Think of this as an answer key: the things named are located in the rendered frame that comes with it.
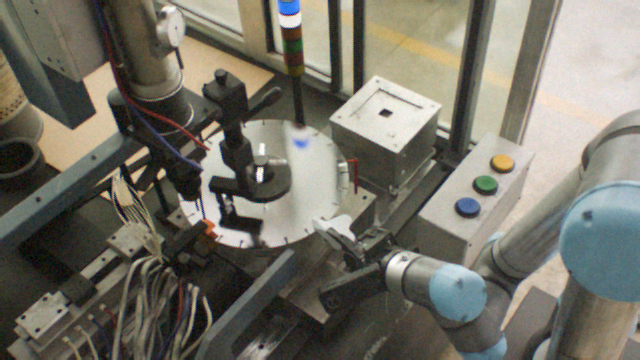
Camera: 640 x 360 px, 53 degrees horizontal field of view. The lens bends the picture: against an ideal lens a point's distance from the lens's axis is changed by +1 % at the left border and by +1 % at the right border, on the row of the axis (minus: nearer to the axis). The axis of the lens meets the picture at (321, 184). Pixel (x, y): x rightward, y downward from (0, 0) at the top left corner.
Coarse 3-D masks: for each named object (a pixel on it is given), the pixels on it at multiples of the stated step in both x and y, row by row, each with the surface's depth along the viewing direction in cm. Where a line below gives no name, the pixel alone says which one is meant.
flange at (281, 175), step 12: (276, 156) 127; (252, 168) 123; (276, 168) 125; (288, 168) 125; (252, 180) 123; (264, 180) 122; (276, 180) 123; (288, 180) 123; (264, 192) 121; (276, 192) 121
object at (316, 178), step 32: (256, 128) 134; (288, 128) 133; (288, 160) 128; (320, 160) 127; (288, 192) 122; (320, 192) 122; (192, 224) 118; (224, 224) 118; (256, 224) 117; (288, 224) 117
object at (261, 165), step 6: (258, 156) 121; (264, 156) 121; (258, 162) 120; (264, 162) 120; (270, 162) 121; (276, 162) 121; (282, 162) 121; (258, 168) 120; (264, 168) 121; (258, 174) 119; (264, 174) 122; (258, 180) 118
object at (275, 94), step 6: (270, 90) 101; (276, 90) 100; (264, 96) 100; (270, 96) 100; (276, 96) 100; (264, 102) 100; (270, 102) 100; (252, 108) 100; (258, 108) 100; (246, 114) 99; (252, 114) 99; (246, 120) 99
